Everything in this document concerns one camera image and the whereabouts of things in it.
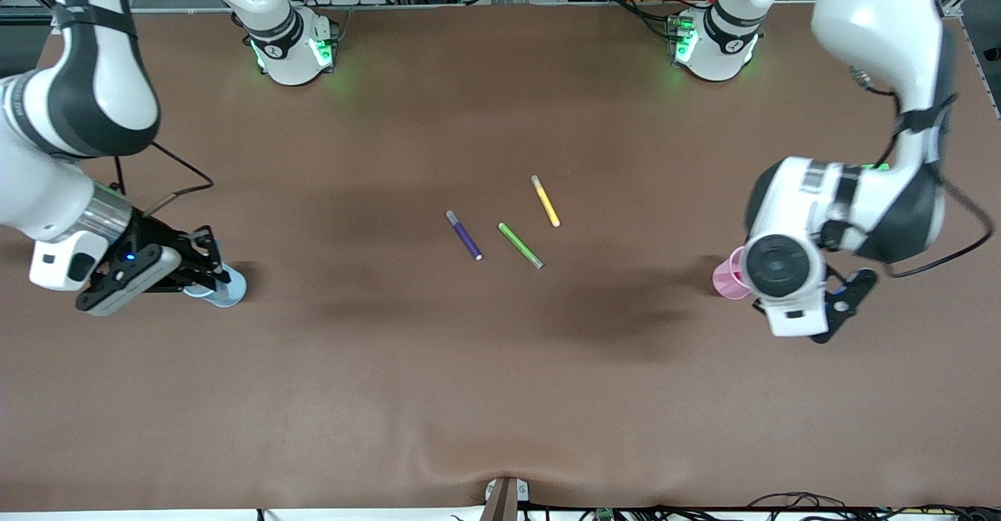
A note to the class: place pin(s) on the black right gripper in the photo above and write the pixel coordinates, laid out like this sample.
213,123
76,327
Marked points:
150,233

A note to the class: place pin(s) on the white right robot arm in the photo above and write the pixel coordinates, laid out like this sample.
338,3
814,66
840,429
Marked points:
289,59

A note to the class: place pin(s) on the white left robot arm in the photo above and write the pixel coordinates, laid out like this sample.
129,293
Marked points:
868,12

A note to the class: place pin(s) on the light blue plastic cup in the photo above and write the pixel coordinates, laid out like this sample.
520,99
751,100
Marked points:
233,292

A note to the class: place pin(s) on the purple marker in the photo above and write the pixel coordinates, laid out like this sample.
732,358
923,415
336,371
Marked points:
464,236

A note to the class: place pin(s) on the green marker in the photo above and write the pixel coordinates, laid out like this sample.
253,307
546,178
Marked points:
520,246

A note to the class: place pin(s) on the yellow marker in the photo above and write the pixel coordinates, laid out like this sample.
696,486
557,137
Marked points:
545,201

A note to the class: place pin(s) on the pink plastic cup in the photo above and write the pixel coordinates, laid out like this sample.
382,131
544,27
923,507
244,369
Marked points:
729,278

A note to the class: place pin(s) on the post with metal bracket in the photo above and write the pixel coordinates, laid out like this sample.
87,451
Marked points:
500,501

